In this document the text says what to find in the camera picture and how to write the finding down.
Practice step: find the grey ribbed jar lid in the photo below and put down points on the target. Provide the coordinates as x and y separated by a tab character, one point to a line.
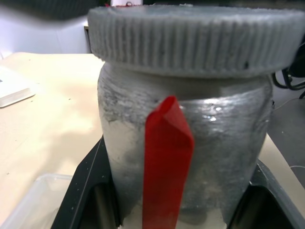
190	35

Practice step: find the dark blurred object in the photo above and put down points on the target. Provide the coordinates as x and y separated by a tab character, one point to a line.
47	9

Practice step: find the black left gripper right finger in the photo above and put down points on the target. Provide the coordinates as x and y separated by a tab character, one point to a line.
269	198

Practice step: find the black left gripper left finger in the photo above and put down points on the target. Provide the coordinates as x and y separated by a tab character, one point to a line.
90	190

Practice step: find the white flat tray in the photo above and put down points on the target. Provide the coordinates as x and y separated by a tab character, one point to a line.
12	90

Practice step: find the grey translucent plastic jar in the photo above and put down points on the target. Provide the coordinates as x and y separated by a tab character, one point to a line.
214	143

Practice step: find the clear plastic box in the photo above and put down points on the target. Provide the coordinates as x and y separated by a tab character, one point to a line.
31	202

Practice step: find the red tape strip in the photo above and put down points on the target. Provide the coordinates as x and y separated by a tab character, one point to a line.
166	167

